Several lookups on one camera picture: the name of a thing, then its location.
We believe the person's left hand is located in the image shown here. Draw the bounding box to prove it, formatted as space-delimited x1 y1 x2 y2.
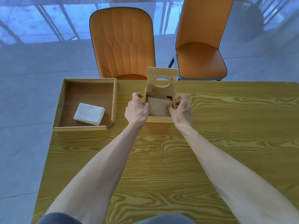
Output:
125 92 150 129

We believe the person's right hand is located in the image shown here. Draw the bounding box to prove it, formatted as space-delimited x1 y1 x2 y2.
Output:
168 95 194 131

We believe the brown paper napkin stack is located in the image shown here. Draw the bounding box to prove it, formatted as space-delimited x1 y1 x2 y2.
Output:
147 96 174 116

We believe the wooden tissue box with lid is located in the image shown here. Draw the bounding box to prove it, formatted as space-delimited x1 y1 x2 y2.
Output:
144 67 179 124

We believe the person's right forearm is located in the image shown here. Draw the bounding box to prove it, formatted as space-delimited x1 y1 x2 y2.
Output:
174 123 299 224

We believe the person's left forearm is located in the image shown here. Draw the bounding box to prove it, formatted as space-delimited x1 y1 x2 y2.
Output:
44 122 147 224

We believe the white tissue pack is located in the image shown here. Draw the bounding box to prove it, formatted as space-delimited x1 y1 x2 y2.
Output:
73 103 106 126

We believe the shallow wooden tray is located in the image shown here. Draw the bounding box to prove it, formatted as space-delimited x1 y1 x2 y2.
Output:
52 78 118 132

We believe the orange chair with smooth seat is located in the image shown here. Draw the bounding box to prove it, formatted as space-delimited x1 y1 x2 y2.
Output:
168 0 235 82

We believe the orange chair with quilted back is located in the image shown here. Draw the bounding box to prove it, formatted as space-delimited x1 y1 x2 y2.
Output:
89 7 156 81

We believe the person's grey shirt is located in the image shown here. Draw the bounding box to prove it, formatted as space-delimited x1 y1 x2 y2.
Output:
36 212 197 224

